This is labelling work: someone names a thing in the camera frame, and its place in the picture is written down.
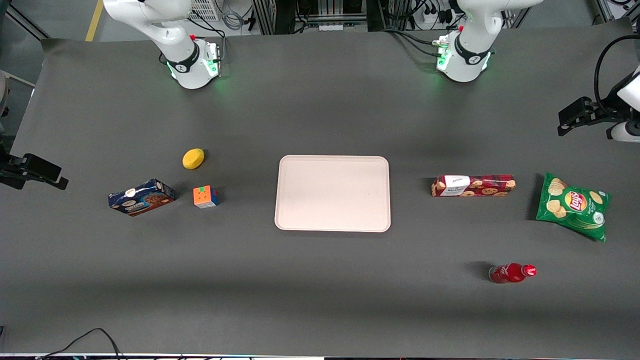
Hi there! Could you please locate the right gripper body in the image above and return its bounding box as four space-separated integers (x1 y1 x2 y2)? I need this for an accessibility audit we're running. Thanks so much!
0 154 27 190

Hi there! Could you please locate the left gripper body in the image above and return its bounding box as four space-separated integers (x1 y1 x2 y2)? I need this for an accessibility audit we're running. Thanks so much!
580 98 626 126

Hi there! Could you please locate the red cookie box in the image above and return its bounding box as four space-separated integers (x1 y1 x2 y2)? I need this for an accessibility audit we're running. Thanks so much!
431 174 517 198

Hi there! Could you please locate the blue cookie box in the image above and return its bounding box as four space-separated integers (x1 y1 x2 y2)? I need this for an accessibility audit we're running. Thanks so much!
107 178 176 217

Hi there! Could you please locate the white perforated box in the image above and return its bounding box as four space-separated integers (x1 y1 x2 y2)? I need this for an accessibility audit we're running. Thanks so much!
188 0 222 22

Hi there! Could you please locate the beige plastic tray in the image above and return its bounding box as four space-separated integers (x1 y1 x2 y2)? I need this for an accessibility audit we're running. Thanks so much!
274 155 392 233

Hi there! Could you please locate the green chips bag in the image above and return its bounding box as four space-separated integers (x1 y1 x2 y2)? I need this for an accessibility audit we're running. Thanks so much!
535 172 612 244

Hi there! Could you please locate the yellow lemon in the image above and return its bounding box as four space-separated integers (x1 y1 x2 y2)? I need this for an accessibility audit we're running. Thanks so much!
182 148 205 171

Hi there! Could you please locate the colourful puzzle cube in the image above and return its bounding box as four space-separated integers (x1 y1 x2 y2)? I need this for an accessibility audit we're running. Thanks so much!
192 185 220 209

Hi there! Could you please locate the red soda bottle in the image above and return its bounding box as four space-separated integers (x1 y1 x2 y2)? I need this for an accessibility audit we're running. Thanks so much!
488 263 538 285

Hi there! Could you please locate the dark grey table cover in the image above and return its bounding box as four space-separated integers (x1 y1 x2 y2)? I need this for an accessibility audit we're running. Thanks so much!
0 17 640 357

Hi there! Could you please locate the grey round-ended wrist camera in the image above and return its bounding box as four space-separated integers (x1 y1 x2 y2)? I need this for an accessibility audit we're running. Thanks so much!
606 121 640 144

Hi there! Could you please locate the thin black table cable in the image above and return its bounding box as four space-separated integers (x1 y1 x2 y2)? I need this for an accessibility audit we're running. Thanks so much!
37 327 126 360

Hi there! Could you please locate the grey coiled cable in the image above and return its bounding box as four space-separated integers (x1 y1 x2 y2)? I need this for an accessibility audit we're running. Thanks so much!
221 6 247 32

